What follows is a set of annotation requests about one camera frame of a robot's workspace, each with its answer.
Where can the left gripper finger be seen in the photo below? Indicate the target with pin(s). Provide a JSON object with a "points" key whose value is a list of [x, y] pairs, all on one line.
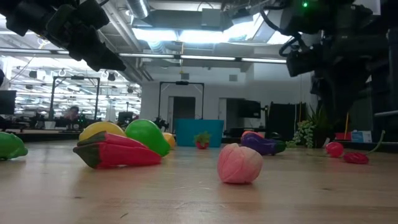
{"points": [[105, 60]]}

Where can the yellow lemon toy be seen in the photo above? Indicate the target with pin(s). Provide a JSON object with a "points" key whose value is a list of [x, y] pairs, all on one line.
{"points": [[99, 127]]}

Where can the green pear toy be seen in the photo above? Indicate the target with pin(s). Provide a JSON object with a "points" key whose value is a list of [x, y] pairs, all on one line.
{"points": [[146, 133]]}

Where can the orange pumpkin toy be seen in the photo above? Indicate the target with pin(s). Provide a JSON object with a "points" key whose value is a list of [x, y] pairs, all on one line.
{"points": [[252, 133]]}

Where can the small red ball fruit toy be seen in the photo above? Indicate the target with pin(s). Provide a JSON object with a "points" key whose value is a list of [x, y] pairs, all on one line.
{"points": [[334, 149]]}

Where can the purple eggplant toy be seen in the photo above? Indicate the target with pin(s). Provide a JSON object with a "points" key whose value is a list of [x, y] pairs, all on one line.
{"points": [[258, 144]]}

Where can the yellow banana toy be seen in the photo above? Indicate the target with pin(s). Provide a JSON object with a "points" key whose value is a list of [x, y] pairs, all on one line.
{"points": [[170, 139]]}

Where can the red cherry toy with stem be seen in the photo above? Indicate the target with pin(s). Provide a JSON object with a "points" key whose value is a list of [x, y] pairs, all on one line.
{"points": [[356, 158]]}

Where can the green bell pepper toy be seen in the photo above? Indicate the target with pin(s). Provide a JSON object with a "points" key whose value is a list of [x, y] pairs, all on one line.
{"points": [[11, 146]]}

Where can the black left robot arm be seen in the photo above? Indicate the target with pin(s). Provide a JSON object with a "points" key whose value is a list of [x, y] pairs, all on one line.
{"points": [[18, 18]]}

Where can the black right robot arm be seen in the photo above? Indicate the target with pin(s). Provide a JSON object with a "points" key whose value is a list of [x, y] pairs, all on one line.
{"points": [[357, 62]]}

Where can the teal plastic tupperware container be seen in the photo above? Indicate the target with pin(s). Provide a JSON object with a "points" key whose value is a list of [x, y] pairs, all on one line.
{"points": [[186, 133]]}

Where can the black standing panel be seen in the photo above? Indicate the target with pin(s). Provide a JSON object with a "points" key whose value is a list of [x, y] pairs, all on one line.
{"points": [[286, 119]]}

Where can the person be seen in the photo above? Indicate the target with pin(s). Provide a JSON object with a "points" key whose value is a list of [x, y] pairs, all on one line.
{"points": [[74, 112]]}

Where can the potted green plant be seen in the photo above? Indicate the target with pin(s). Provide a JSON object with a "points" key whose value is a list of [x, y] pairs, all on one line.
{"points": [[303, 133]]}

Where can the yellow pole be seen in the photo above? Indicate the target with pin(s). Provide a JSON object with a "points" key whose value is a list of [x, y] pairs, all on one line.
{"points": [[346, 124]]}

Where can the red bin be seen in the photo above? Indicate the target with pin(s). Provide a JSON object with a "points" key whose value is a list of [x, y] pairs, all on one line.
{"points": [[342, 136]]}

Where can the blue and white box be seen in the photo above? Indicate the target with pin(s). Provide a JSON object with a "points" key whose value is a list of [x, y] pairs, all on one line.
{"points": [[360, 136]]}

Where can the red chili pepper toy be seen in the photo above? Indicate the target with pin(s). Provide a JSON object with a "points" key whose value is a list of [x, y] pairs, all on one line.
{"points": [[124, 154]]}

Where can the linear ceiling light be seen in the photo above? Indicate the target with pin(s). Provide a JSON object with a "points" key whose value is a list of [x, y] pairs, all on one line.
{"points": [[205, 58]]}

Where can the black desk monitor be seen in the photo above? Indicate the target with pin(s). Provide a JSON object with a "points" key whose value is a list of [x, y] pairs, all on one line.
{"points": [[7, 102]]}

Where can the silver air duct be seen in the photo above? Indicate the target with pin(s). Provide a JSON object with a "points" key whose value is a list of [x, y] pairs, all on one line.
{"points": [[138, 7]]}

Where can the black metal gantry frame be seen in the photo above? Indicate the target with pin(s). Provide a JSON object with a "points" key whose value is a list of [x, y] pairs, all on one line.
{"points": [[51, 96], [182, 83]]}

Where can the black wall monitor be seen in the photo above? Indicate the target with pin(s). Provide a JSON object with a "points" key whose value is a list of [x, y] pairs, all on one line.
{"points": [[248, 109]]}

